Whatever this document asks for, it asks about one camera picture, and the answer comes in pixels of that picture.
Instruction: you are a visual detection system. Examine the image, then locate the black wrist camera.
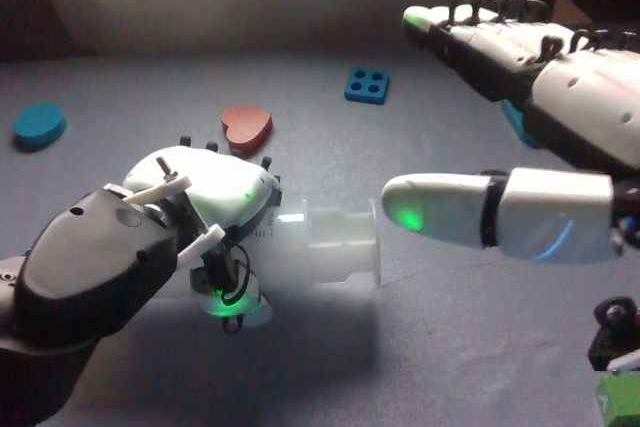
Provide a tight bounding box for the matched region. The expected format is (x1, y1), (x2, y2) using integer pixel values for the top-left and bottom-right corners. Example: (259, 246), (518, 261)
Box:
(587, 295), (640, 373)

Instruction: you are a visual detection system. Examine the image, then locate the blue square four-hole block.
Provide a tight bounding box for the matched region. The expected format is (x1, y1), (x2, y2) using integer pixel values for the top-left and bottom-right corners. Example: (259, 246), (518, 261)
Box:
(343, 66), (392, 106)

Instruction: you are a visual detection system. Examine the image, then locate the grey table cloth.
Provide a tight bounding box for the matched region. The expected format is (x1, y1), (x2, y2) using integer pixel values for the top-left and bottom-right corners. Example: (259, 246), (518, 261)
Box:
(0, 54), (640, 427)

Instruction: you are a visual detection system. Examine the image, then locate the red heart block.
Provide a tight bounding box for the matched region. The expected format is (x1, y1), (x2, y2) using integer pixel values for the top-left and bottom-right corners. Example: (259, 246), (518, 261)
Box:
(219, 105), (274, 156)

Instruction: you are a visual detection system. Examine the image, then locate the green block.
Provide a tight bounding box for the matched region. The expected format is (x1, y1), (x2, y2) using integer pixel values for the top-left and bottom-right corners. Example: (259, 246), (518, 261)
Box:
(594, 370), (640, 427)

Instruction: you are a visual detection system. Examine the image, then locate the brown cardboard piece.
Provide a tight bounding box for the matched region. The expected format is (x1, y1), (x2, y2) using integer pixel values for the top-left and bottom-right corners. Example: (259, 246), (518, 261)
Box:
(553, 0), (584, 26)

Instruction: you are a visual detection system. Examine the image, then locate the large clear plastic syringe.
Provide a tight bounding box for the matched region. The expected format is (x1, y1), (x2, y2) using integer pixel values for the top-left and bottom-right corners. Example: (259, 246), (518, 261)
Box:
(252, 196), (389, 298)

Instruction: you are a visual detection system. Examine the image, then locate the light blue block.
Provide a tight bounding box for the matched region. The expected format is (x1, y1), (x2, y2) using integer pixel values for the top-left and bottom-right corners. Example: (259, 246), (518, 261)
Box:
(499, 99), (549, 149)

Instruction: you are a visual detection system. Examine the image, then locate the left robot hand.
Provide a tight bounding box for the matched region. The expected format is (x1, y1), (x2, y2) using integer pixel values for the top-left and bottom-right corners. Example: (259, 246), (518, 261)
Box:
(122, 134), (285, 334)

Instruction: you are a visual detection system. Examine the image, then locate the blue round block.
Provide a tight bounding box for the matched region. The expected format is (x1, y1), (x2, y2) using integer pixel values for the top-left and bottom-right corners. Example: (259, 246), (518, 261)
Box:
(13, 101), (67, 153)

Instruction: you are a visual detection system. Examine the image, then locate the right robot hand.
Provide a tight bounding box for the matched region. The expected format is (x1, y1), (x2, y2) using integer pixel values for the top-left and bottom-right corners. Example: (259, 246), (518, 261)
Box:
(380, 0), (640, 266)

